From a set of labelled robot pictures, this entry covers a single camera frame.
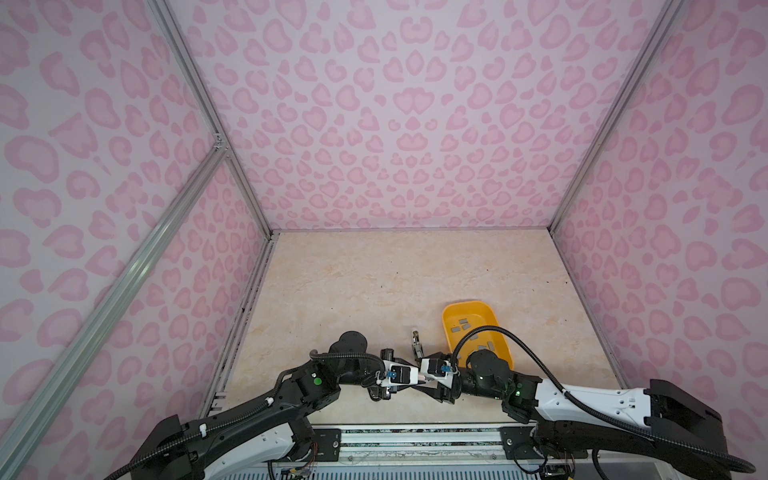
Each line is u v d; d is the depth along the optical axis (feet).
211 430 1.44
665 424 1.36
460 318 3.11
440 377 2.01
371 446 2.46
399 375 1.80
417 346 2.90
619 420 1.48
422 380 2.14
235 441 1.47
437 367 1.98
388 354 2.09
